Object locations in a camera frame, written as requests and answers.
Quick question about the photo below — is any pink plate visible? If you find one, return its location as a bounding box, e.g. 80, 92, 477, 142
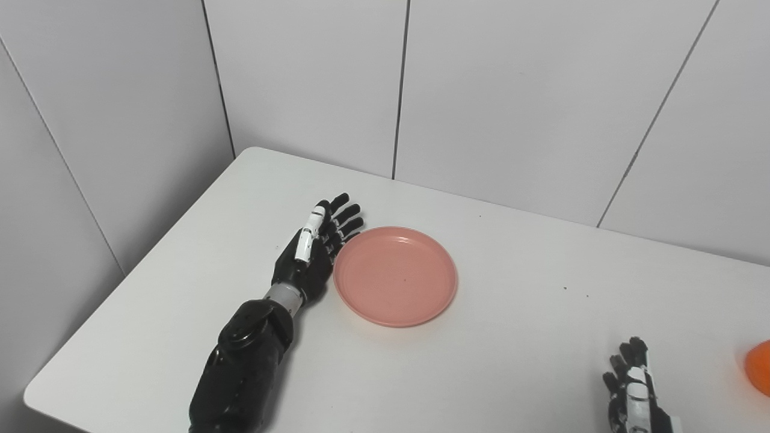
333, 226, 459, 328

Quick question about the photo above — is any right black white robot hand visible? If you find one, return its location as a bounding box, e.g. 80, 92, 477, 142
602, 336, 683, 433

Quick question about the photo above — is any orange fruit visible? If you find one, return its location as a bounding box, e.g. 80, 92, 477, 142
745, 340, 770, 398

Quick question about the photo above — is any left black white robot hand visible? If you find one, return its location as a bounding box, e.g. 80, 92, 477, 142
271, 192, 365, 306

